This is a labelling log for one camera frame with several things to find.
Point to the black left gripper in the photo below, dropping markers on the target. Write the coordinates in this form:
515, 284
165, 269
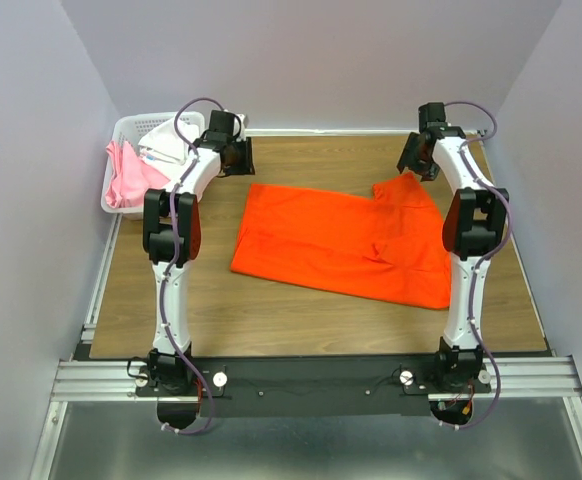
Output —
246, 166

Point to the pink t shirt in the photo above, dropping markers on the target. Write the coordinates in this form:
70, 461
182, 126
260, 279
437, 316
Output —
131, 178

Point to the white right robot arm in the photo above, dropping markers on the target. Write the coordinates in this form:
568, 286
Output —
475, 229

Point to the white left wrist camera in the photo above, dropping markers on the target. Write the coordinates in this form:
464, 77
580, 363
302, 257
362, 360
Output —
239, 125

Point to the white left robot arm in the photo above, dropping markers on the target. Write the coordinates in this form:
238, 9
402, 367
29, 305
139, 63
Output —
171, 238

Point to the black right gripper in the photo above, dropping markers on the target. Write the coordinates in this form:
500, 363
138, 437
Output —
426, 172

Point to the aluminium frame rail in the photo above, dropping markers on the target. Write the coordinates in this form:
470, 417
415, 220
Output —
316, 417

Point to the white plastic laundry basket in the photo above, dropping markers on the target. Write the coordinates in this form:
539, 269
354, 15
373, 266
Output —
132, 128

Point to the orange t shirt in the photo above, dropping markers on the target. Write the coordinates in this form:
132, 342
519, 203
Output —
387, 247

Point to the white t shirt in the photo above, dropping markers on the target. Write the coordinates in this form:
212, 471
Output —
165, 151

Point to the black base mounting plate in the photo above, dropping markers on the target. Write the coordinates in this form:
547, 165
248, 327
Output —
313, 386

